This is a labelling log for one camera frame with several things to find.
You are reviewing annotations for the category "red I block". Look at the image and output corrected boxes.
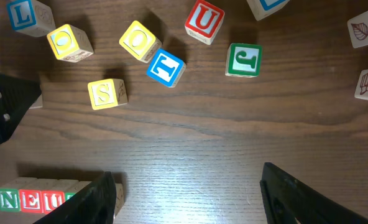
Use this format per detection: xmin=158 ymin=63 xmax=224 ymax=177
xmin=114 ymin=184 xmax=124 ymax=218

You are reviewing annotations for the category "green J block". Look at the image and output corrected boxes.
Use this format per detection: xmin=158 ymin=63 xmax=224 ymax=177
xmin=225 ymin=43 xmax=263 ymax=78

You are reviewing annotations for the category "blue L block right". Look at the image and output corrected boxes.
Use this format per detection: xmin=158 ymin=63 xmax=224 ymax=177
xmin=347 ymin=11 xmax=368 ymax=49

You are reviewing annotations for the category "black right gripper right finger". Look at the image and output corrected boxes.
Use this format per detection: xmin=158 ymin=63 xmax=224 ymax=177
xmin=260 ymin=162 xmax=368 ymax=224

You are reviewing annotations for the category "red E block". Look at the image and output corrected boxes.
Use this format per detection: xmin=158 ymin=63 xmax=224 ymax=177
xmin=19 ymin=179 xmax=57 ymax=213

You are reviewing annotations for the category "green R block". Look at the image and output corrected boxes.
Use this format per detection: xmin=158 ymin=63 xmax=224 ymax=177
xmin=65 ymin=181 xmax=91 ymax=201

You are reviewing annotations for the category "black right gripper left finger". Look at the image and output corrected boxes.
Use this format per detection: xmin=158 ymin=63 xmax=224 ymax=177
xmin=34 ymin=172 xmax=117 ymax=224

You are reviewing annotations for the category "yellow S block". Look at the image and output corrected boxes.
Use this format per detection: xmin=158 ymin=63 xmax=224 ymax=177
xmin=88 ymin=78 xmax=128 ymax=110

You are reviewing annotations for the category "yellow block centre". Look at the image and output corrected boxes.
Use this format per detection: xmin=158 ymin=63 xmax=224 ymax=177
xmin=47 ymin=24 xmax=94 ymax=63

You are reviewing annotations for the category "blue L block centre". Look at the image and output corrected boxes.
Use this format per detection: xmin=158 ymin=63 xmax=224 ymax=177
xmin=6 ymin=0 xmax=56 ymax=37

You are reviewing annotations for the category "blue T block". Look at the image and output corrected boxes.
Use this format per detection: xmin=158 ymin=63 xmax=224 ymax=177
xmin=147 ymin=49 xmax=186 ymax=88

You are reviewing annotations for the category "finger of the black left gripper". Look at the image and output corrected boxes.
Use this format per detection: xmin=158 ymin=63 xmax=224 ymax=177
xmin=0 ymin=73 xmax=42 ymax=144

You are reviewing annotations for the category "green N block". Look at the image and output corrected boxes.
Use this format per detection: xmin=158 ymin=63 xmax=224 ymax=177
xmin=0 ymin=177 xmax=37 ymax=212

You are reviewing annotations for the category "red u block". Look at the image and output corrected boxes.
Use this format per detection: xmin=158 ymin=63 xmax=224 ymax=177
xmin=185 ymin=0 xmax=225 ymax=45
xmin=41 ymin=179 xmax=78 ymax=214

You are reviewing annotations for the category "yellow O block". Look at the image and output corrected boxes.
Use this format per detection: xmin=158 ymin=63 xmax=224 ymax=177
xmin=119 ymin=21 xmax=162 ymax=63

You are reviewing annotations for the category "blue 5 block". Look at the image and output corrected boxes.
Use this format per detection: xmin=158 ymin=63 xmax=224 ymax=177
xmin=247 ymin=0 xmax=290 ymax=21

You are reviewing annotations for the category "blue l block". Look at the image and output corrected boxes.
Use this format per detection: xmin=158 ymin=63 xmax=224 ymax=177
xmin=347 ymin=11 xmax=368 ymax=49
xmin=6 ymin=0 xmax=56 ymax=37

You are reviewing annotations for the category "blue P block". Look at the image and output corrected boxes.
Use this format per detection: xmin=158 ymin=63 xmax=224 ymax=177
xmin=30 ymin=95 xmax=43 ymax=109

